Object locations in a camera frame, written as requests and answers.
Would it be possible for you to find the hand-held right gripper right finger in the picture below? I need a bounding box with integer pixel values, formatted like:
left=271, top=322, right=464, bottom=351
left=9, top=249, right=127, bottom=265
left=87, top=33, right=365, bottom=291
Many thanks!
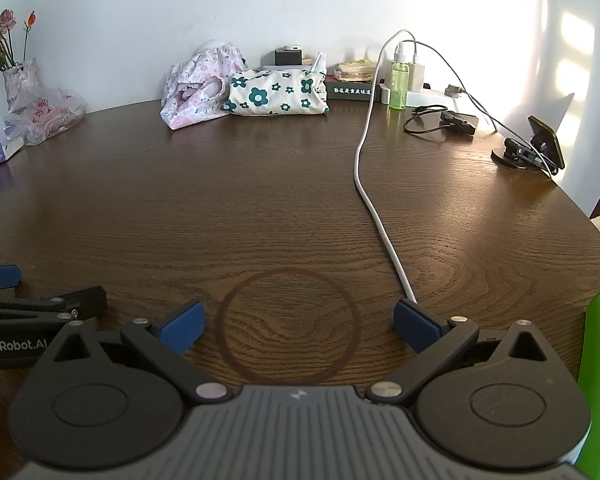
left=365, top=299, right=548, bottom=406

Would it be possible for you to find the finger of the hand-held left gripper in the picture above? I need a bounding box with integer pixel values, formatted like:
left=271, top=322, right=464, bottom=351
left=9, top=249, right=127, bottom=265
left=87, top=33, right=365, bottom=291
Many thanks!
left=0, top=285, right=107, bottom=331
left=0, top=265, right=22, bottom=292

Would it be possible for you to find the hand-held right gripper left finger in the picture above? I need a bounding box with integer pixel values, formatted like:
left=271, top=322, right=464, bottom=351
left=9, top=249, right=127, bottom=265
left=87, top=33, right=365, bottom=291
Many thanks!
left=52, top=299, right=233, bottom=403

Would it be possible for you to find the pink floral garment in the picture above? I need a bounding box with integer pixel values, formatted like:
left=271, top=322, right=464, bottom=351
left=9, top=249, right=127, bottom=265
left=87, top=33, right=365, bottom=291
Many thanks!
left=160, top=42, right=246, bottom=132

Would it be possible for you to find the clear plastic bag red print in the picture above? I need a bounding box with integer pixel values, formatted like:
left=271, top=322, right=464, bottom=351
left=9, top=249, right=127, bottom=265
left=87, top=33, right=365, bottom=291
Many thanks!
left=2, top=85, right=88, bottom=147

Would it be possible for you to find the plastic wrapped flower vase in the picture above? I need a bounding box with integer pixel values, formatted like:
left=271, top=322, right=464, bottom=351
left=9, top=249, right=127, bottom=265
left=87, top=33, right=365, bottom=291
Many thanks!
left=2, top=59, right=41, bottom=113

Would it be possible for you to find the white power strip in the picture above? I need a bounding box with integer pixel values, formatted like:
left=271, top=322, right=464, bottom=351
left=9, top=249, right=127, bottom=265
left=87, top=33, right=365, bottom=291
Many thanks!
left=405, top=87, right=453, bottom=109

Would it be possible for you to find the green spray bottle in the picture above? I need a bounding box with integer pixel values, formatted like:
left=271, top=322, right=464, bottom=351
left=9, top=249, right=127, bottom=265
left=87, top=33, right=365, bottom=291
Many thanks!
left=389, top=42, right=411, bottom=110

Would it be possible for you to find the dark green book box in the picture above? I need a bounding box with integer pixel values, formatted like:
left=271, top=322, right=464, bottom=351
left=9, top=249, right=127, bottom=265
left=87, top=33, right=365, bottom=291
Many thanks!
left=324, top=74, right=376, bottom=102

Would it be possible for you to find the white charger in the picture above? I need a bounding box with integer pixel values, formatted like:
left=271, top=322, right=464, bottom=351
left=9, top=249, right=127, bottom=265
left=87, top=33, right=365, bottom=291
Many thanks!
left=407, top=62, right=427, bottom=92

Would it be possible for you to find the artificial flower bouquet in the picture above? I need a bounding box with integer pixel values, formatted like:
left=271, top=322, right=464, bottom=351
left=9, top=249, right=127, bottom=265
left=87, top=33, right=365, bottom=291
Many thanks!
left=0, top=0, right=38, bottom=73

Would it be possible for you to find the yellow snack box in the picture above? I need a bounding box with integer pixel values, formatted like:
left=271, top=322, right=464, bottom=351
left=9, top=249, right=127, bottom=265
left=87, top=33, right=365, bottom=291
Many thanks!
left=337, top=59, right=378, bottom=83

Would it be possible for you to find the small grey box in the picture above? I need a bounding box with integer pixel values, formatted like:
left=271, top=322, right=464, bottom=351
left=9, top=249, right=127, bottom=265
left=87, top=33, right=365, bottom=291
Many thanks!
left=274, top=46, right=303, bottom=67

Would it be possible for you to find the thick white cable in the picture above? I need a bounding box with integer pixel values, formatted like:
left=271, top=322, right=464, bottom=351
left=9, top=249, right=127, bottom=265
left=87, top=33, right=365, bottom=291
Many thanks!
left=354, top=29, right=421, bottom=306

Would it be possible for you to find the thin black cable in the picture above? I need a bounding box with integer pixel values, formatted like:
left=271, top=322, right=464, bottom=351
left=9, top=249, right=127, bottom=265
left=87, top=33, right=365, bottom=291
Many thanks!
left=403, top=105, right=448, bottom=136

